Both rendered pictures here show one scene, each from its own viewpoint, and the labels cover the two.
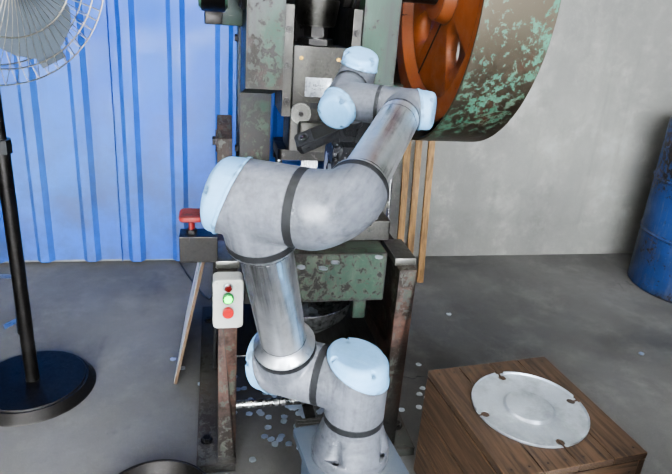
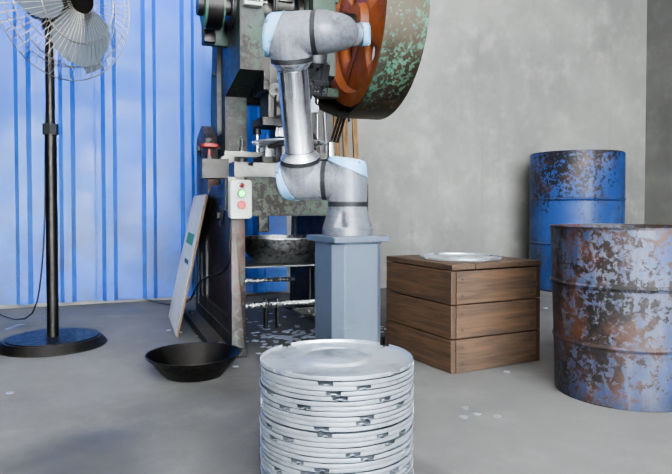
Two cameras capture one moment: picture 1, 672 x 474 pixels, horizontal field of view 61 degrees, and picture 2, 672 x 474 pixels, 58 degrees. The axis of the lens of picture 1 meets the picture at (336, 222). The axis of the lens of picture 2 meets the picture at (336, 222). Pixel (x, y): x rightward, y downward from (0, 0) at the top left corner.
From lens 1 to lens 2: 1.16 m
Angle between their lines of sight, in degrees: 21
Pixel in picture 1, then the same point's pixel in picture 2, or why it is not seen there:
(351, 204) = (343, 20)
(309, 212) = (323, 20)
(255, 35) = (245, 34)
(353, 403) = (348, 179)
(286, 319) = (305, 120)
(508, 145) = (416, 190)
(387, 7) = not seen: hidden behind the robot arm
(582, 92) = (464, 147)
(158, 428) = not seen: hidden behind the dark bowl
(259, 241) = (295, 46)
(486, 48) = (392, 24)
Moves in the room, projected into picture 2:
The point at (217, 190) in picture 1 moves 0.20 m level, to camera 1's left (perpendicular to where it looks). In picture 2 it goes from (273, 19) to (195, 16)
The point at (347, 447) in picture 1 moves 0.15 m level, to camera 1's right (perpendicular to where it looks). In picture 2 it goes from (347, 213) to (398, 213)
